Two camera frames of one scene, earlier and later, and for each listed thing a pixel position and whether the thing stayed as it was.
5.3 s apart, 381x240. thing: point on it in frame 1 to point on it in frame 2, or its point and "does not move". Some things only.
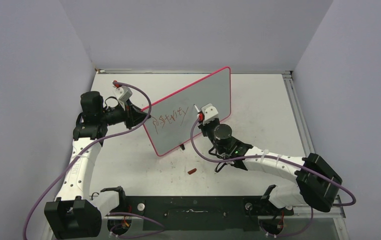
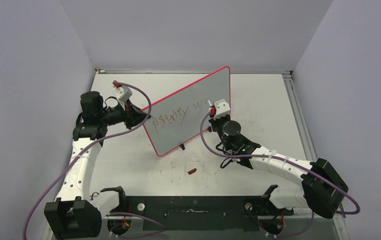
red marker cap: (192, 171) does not move
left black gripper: (128, 114) does not move
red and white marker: (199, 114) to (212, 107)
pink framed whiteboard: (172, 117) does not move
